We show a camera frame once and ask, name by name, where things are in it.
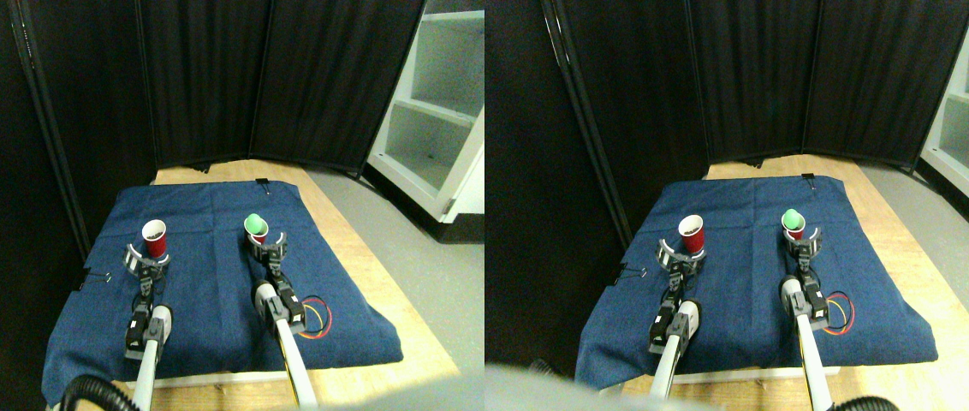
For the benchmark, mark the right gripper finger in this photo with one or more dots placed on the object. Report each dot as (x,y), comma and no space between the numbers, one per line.
(281,247)
(791,247)
(813,243)
(257,253)

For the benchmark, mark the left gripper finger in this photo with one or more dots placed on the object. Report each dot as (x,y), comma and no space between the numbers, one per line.
(697,263)
(134,260)
(667,257)
(163,266)

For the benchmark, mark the red cup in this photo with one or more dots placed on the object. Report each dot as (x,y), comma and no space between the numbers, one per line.
(157,245)
(692,240)
(793,234)
(256,239)

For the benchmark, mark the green ball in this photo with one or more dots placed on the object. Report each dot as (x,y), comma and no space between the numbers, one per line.
(792,217)
(256,223)

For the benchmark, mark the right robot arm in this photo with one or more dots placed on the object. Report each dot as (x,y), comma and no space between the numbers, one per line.
(289,360)
(810,360)

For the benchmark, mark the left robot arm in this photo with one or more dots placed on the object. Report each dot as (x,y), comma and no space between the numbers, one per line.
(671,355)
(151,364)

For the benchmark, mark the dark blue cloth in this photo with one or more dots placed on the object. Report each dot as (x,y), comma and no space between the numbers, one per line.
(741,257)
(211,257)

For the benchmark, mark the black curtain stand pole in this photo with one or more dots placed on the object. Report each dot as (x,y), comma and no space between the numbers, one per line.
(585,128)
(48,128)

